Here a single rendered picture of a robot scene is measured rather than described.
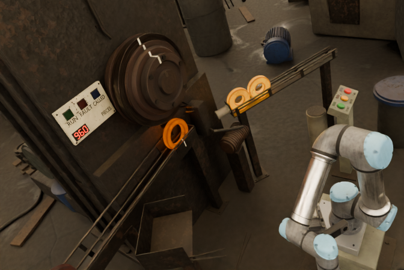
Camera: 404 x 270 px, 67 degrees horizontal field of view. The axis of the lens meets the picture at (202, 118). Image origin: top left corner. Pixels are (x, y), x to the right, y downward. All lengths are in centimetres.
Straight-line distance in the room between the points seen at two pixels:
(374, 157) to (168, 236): 93
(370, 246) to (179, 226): 88
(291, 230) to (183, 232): 50
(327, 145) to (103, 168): 104
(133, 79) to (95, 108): 23
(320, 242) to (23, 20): 136
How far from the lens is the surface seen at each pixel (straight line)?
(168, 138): 171
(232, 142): 195
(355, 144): 116
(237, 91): 192
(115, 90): 146
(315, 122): 203
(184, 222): 152
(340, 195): 152
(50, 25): 144
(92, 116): 152
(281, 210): 219
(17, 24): 139
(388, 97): 229
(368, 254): 168
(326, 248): 119
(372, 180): 129
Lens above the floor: 176
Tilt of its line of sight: 34 degrees down
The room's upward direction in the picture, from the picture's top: 21 degrees counter-clockwise
